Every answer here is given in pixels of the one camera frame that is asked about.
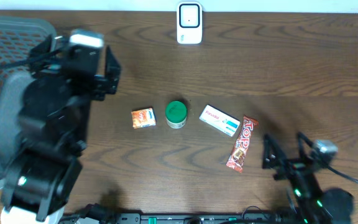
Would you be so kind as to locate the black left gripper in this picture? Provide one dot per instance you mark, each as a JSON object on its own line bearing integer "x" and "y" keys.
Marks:
{"x": 104, "y": 80}

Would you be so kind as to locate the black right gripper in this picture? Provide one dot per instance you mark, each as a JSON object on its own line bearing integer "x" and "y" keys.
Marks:
{"x": 294, "y": 165}

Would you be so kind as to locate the red Top chocolate bar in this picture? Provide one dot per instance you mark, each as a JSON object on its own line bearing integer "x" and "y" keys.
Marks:
{"x": 241, "y": 146}

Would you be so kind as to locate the white Panadol medicine box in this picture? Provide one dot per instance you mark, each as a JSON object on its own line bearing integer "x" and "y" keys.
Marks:
{"x": 219, "y": 120}

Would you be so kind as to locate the orange snack packet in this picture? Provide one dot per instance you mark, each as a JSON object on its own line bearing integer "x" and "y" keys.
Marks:
{"x": 143, "y": 118}

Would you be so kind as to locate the green lid jar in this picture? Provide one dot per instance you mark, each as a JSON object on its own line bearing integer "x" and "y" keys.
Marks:
{"x": 176, "y": 114}

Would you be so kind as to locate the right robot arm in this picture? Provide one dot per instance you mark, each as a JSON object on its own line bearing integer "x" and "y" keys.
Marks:
{"x": 314, "y": 205}

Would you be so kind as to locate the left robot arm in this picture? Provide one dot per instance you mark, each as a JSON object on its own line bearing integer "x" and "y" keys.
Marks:
{"x": 53, "y": 123}

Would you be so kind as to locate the white barcode scanner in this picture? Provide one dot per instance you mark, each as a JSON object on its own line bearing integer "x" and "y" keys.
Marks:
{"x": 189, "y": 22}

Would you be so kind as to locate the grey plastic basket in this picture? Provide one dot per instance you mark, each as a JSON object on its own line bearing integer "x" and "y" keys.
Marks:
{"x": 17, "y": 37}

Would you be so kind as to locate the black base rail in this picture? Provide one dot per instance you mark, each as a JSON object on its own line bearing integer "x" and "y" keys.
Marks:
{"x": 135, "y": 218}

